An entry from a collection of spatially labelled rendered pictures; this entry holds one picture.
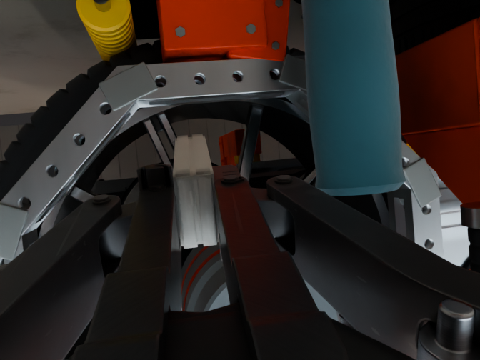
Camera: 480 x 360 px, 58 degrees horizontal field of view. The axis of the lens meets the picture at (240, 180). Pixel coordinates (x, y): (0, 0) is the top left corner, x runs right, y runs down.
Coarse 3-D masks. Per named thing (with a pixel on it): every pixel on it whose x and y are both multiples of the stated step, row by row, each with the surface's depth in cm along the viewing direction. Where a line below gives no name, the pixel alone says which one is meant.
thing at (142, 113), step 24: (144, 120) 58; (168, 120) 59; (240, 120) 79; (264, 120) 72; (288, 120) 65; (120, 144) 68; (288, 144) 81; (96, 168) 67; (240, 168) 61; (312, 168) 64; (72, 192) 57; (48, 216) 55; (384, 216) 64
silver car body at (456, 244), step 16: (272, 160) 281; (288, 160) 276; (256, 176) 133; (96, 192) 124; (112, 192) 125; (448, 192) 105; (448, 208) 105; (448, 224) 105; (448, 240) 108; (464, 240) 109; (448, 256) 108; (464, 256) 109
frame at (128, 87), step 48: (96, 96) 47; (144, 96) 48; (192, 96) 49; (240, 96) 55; (288, 96) 57; (96, 144) 48; (48, 192) 47; (432, 192) 55; (0, 240) 46; (432, 240) 56
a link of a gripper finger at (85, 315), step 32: (64, 224) 13; (96, 224) 13; (32, 256) 11; (64, 256) 11; (96, 256) 13; (0, 288) 9; (32, 288) 10; (64, 288) 11; (96, 288) 13; (0, 320) 8; (32, 320) 10; (64, 320) 11; (0, 352) 8; (32, 352) 9; (64, 352) 11
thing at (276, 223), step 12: (216, 168) 19; (228, 168) 19; (264, 192) 16; (216, 204) 16; (264, 204) 15; (276, 204) 15; (216, 216) 16; (264, 216) 15; (276, 216) 15; (288, 216) 15; (276, 228) 15; (288, 228) 15
